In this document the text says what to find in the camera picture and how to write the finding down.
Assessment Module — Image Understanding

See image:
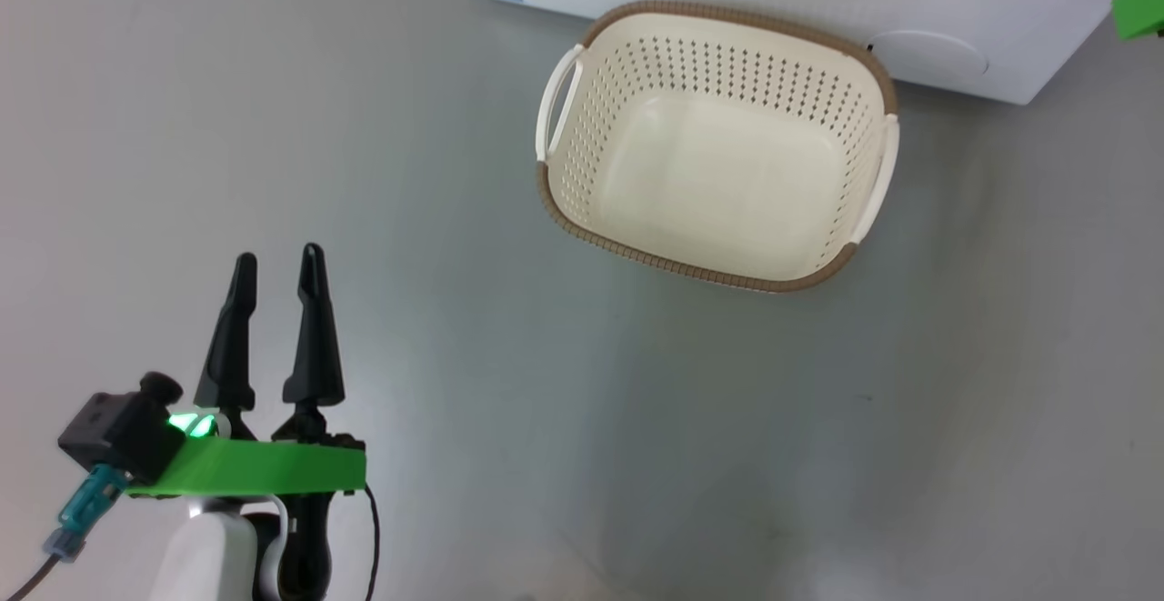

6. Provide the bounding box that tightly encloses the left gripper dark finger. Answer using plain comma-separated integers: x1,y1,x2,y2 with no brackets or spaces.
282,243,346,444
194,253,258,439

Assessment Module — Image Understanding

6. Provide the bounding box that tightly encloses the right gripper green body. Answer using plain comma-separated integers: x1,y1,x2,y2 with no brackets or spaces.
1108,0,1164,41

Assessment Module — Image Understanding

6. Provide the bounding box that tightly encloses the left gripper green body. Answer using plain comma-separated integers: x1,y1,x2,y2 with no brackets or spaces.
127,408,367,498

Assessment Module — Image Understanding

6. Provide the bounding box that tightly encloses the white washing machine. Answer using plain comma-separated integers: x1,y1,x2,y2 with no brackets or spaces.
436,0,1164,106

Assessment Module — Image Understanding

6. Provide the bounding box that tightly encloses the round white filter cover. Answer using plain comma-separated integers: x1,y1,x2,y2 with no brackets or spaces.
868,30,990,80

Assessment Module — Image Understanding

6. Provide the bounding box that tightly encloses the cream perforated laundry basket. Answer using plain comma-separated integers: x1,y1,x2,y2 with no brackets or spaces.
535,0,901,295

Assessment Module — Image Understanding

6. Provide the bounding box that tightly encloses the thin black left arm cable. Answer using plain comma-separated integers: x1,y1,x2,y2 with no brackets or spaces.
362,483,382,601

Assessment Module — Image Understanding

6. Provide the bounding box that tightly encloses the teal cable connector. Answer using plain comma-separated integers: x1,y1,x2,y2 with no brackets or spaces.
44,465,128,562

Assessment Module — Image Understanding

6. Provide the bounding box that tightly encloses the black camera cable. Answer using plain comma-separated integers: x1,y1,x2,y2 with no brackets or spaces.
0,552,61,601

